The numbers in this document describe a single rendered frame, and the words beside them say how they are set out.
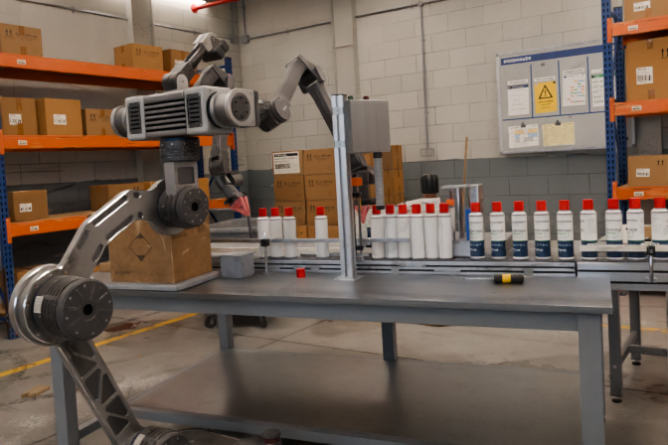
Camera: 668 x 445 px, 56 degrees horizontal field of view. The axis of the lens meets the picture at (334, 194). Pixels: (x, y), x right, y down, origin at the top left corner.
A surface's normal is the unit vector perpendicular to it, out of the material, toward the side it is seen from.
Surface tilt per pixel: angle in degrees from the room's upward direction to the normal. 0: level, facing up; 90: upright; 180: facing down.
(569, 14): 90
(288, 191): 90
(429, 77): 90
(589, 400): 90
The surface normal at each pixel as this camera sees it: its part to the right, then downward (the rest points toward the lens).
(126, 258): -0.41, 0.07
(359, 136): 0.54, 0.01
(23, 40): 0.85, -0.02
